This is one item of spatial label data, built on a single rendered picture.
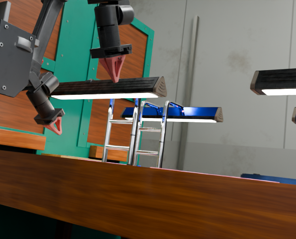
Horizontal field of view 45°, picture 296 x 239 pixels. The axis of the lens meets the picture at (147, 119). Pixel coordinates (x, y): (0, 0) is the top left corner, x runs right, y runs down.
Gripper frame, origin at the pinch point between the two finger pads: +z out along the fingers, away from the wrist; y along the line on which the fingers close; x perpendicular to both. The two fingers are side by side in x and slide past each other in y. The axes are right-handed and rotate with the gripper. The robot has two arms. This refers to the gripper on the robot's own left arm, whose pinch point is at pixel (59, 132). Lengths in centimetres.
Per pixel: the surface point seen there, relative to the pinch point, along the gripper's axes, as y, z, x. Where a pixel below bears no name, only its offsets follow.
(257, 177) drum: -23, 140, -113
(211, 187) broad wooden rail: -70, -4, 20
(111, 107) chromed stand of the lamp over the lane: 4.6, 14.1, -34.2
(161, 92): -32.5, 0.8, -25.9
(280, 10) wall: -10, 87, -293
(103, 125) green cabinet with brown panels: 46, 49, -60
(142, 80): -24.4, -3.6, -28.3
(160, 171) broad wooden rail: -56, -6, 18
